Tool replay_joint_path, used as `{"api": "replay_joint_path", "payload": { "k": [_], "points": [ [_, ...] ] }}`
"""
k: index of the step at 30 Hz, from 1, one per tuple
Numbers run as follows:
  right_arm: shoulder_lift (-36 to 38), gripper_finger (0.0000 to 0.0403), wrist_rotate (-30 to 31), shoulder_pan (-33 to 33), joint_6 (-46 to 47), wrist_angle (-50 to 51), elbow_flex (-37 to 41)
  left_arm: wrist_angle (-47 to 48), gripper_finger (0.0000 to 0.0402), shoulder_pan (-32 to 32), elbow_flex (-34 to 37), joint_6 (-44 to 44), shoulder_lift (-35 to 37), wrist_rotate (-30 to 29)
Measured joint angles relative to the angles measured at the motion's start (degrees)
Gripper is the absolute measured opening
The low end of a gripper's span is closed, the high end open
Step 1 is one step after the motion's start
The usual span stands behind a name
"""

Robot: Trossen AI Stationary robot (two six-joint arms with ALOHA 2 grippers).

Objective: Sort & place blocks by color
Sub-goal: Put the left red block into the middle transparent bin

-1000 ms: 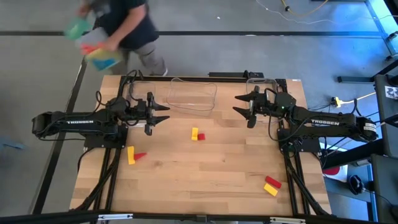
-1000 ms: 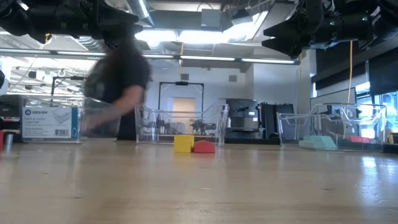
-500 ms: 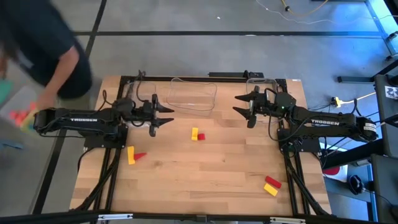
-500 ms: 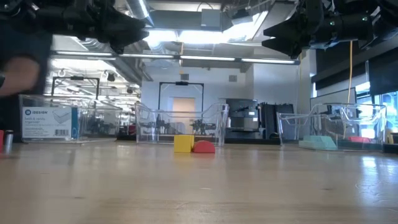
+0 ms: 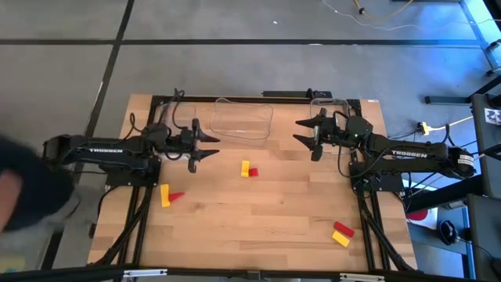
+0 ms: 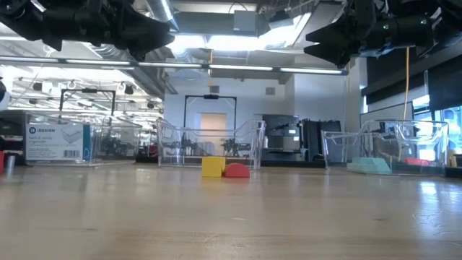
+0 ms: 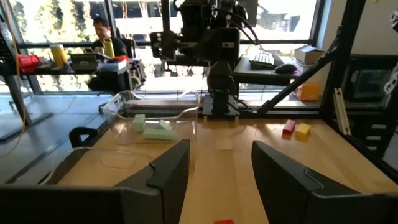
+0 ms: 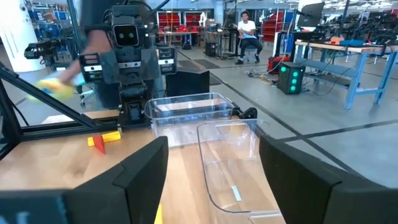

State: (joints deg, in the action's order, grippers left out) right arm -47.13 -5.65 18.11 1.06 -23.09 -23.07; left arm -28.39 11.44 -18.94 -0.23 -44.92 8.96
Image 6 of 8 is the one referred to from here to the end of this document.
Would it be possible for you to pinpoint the black machine cabinet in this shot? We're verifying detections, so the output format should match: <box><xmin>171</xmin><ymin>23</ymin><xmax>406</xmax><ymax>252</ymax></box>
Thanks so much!
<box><xmin>262</xmin><ymin>114</ymin><xmax>301</xmax><ymax>163</ymax></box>

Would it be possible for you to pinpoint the black shelf unit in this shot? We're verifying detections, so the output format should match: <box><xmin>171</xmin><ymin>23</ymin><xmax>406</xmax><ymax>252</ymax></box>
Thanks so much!
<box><xmin>0</xmin><ymin>110</ymin><xmax>28</xmax><ymax>166</ymax></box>

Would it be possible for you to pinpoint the silver round air duct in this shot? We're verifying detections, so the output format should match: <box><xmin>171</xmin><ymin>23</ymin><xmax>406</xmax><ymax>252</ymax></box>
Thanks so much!
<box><xmin>82</xmin><ymin>43</ymin><xmax>180</xmax><ymax>98</ymax></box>

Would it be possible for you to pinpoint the teal long rectangular block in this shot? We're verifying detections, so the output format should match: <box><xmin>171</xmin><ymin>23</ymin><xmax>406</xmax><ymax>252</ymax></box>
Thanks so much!
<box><xmin>346</xmin><ymin>162</ymin><xmax>378</xmax><ymax>175</ymax></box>

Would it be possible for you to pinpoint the red container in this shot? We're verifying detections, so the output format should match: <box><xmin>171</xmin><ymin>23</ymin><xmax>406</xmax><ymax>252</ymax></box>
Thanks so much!
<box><xmin>404</xmin><ymin>157</ymin><xmax>430</xmax><ymax>167</ymax></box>

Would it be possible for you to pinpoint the yellow cube block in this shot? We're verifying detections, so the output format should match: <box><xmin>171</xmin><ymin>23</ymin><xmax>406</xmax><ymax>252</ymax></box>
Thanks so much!
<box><xmin>201</xmin><ymin>156</ymin><xmax>227</xmax><ymax>178</ymax></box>

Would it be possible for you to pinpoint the clear plastic bin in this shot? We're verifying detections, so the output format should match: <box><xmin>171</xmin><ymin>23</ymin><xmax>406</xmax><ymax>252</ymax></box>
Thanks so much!
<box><xmin>156</xmin><ymin>118</ymin><xmax>267</xmax><ymax>170</ymax></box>
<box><xmin>321</xmin><ymin>119</ymin><xmax>450</xmax><ymax>177</ymax></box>

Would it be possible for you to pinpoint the clear bin with iDesign label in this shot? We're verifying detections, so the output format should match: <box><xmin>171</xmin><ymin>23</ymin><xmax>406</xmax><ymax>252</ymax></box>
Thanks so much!
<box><xmin>24</xmin><ymin>121</ymin><xmax>144</xmax><ymax>168</ymax></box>

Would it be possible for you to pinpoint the black storage cabinet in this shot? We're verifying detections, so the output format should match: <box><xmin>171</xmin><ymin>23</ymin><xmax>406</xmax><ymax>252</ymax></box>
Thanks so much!
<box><xmin>301</xmin><ymin>118</ymin><xmax>342</xmax><ymax>163</ymax></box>

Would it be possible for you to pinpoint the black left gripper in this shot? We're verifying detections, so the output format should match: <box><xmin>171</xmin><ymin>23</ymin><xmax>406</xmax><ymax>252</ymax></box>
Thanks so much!
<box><xmin>39</xmin><ymin>0</ymin><xmax>176</xmax><ymax>62</ymax></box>

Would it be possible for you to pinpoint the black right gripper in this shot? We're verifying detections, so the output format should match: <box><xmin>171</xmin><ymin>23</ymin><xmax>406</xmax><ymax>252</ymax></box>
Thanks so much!
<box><xmin>304</xmin><ymin>0</ymin><xmax>384</xmax><ymax>69</ymax></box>

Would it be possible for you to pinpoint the red half-round block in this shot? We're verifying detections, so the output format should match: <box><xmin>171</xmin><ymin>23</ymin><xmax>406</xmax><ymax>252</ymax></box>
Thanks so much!
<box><xmin>222</xmin><ymin>162</ymin><xmax>251</xmax><ymax>179</ymax></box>

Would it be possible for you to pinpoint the grey ceiling unit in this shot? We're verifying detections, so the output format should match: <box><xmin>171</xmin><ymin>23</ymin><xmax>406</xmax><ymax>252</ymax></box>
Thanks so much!
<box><xmin>232</xmin><ymin>9</ymin><xmax>260</xmax><ymax>34</ymax></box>

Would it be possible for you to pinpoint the teal triangular block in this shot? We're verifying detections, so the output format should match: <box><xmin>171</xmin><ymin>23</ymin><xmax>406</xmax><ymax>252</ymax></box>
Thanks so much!
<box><xmin>352</xmin><ymin>157</ymin><xmax>392</xmax><ymax>174</ymax></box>

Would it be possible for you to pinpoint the black station frame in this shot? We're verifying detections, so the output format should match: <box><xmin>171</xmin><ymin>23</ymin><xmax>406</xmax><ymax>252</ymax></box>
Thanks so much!
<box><xmin>183</xmin><ymin>94</ymin><xmax>238</xmax><ymax>129</ymax></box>
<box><xmin>59</xmin><ymin>88</ymin><xmax>117</xmax><ymax>117</ymax></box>

